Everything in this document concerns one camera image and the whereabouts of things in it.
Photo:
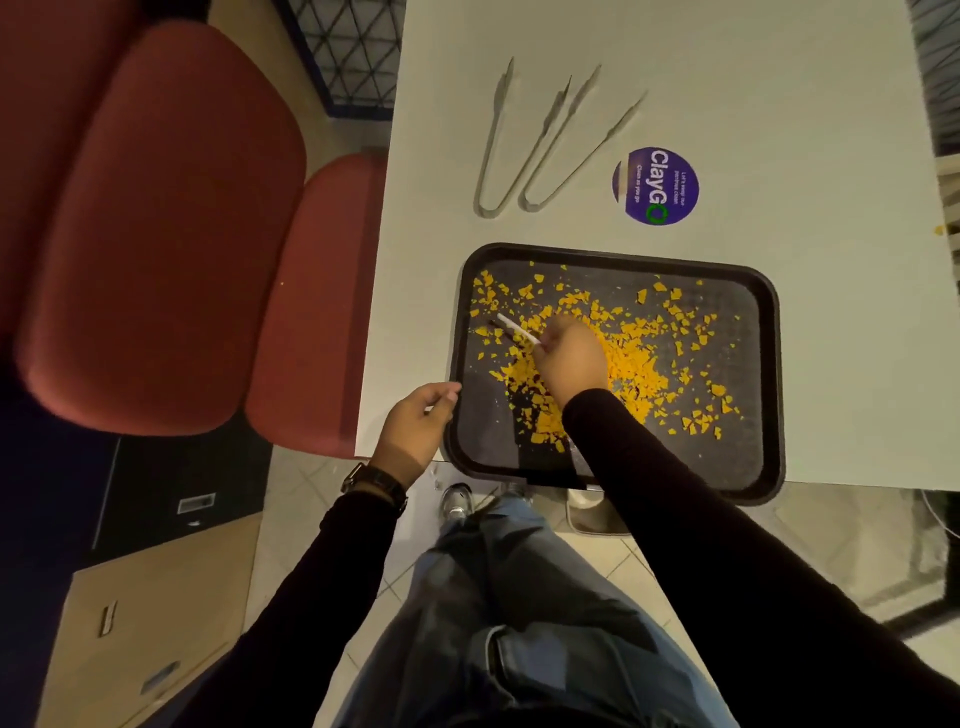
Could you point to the person's right hand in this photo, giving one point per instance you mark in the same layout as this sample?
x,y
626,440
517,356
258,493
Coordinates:
x,y
574,364

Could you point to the person's left hand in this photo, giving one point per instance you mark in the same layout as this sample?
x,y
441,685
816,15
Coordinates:
x,y
409,431

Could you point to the person's right fingers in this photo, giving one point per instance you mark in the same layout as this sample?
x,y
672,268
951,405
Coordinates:
x,y
547,341

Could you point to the person's left thumb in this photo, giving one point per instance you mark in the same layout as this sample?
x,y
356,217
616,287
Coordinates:
x,y
447,409

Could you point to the white plastic utensil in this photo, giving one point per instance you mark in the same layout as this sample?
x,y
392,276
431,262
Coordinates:
x,y
516,327

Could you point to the black plastic tray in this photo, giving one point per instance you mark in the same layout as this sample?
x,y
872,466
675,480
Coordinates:
x,y
712,465

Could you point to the person's right forearm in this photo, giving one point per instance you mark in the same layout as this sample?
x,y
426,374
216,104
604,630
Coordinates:
x,y
712,540

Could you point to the person's left forearm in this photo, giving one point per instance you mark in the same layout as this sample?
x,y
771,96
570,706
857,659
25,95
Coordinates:
x,y
315,600

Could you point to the pile of yellow chip fragments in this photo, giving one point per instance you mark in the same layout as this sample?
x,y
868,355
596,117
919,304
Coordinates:
x,y
637,360

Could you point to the person's grey shoe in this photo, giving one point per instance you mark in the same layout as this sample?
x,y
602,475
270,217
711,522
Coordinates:
x,y
455,501

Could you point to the black wrist watch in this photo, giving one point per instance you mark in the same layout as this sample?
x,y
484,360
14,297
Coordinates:
x,y
375,480

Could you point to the small red cushioned chair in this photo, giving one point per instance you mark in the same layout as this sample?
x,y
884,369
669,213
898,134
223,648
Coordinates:
x,y
315,315

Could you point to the metal tongs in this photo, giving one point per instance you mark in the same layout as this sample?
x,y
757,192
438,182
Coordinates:
x,y
491,157
559,169

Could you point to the metal table base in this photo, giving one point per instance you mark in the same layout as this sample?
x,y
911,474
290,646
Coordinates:
x,y
592,517

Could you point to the round purple sticker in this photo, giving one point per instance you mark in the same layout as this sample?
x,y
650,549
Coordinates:
x,y
656,187

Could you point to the person's blue jeans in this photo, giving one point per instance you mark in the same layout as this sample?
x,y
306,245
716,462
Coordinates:
x,y
517,622

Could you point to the black cabinet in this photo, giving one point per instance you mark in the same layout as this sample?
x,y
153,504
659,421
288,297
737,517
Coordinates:
x,y
180,487

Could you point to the large red cushioned chair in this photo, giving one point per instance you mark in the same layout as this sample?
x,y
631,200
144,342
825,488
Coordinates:
x,y
157,240

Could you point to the light wooden cabinet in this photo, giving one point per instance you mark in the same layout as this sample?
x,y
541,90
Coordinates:
x,y
150,622

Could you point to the dark red cushioned chair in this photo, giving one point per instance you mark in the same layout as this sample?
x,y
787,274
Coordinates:
x,y
45,135

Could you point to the black metal frame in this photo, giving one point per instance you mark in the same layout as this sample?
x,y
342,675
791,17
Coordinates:
x,y
946,570

